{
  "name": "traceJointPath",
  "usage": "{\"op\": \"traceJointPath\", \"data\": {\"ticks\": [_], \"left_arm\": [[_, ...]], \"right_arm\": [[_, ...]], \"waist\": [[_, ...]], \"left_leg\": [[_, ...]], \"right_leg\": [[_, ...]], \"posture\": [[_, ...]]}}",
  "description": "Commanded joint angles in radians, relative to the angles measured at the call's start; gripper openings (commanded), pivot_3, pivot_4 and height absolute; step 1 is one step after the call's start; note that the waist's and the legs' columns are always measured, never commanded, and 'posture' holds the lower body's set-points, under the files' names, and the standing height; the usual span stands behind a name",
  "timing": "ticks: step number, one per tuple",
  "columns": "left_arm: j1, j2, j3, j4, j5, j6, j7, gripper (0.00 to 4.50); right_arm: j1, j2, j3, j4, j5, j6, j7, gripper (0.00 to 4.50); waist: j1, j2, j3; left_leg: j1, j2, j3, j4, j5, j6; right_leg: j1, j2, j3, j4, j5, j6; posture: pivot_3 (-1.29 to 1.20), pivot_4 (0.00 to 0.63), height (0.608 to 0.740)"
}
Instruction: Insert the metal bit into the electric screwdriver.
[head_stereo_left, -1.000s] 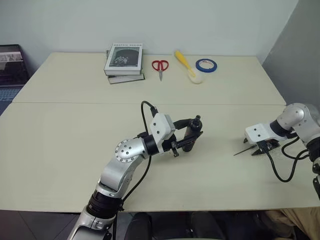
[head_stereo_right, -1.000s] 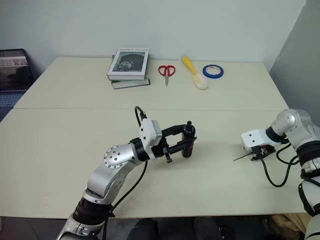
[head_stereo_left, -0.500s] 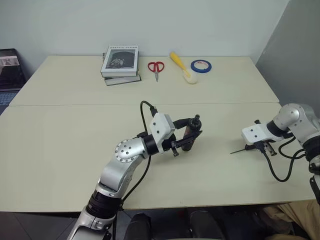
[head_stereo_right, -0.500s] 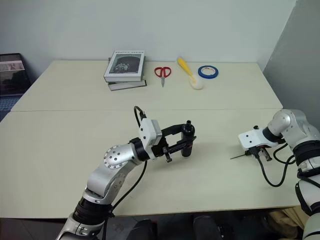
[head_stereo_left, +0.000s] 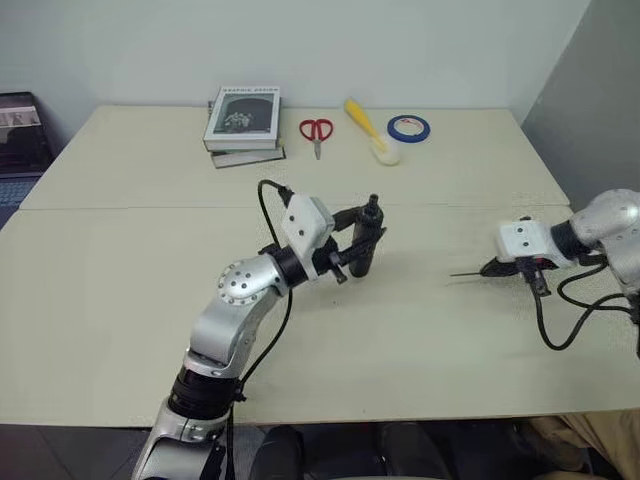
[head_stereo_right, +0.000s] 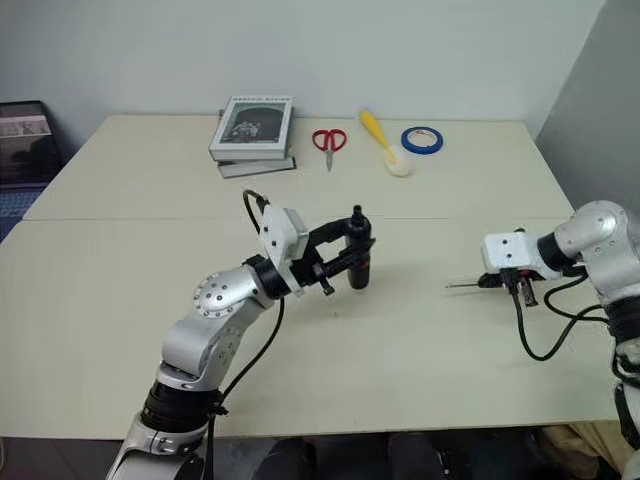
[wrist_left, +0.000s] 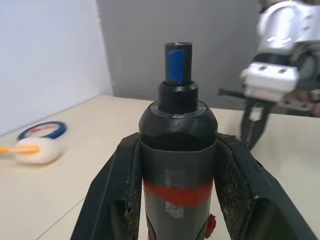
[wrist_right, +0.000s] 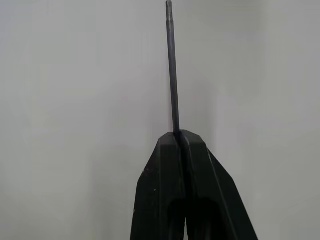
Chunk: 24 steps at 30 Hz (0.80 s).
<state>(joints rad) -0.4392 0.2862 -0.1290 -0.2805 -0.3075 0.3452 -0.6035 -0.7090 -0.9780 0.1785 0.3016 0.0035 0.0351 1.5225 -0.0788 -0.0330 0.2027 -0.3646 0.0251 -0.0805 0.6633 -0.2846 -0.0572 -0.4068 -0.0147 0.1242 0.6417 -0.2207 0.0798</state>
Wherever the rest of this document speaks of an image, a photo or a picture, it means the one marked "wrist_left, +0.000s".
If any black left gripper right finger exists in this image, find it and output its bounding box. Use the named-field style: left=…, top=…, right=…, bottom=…
left=214, top=133, right=320, bottom=240

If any blue tape roll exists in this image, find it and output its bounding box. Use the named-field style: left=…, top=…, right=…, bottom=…
left=16, top=120, right=69, bottom=141

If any grey black electric screwdriver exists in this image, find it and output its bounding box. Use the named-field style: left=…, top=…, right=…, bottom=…
left=138, top=41, right=221, bottom=240

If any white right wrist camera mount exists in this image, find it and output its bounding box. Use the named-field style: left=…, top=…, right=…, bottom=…
left=239, top=60, right=301, bottom=103

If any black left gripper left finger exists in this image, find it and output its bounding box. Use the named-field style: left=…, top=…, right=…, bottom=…
left=71, top=132, right=149, bottom=240

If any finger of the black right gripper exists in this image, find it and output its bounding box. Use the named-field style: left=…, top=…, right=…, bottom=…
left=249, top=101, right=273, bottom=151
left=240, top=101, right=256, bottom=147

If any white foam brush orange handle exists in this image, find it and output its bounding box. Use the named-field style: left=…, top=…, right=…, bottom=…
left=0, top=137, right=61, bottom=166

